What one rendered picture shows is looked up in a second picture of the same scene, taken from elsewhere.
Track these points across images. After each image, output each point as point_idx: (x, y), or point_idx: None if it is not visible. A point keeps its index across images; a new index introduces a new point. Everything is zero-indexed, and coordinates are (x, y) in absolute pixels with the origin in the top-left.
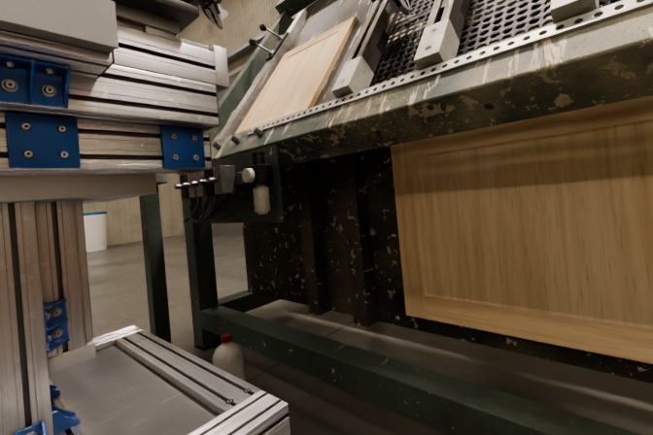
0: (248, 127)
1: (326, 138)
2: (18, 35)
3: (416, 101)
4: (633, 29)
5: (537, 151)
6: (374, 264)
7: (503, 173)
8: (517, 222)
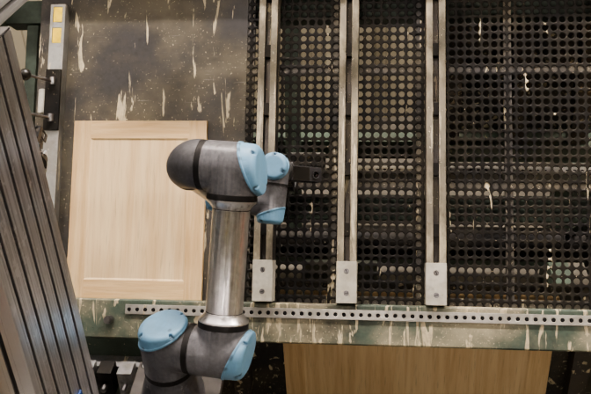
0: (94, 280)
1: None
2: None
3: (344, 342)
4: (460, 337)
5: None
6: (254, 377)
7: None
8: (380, 356)
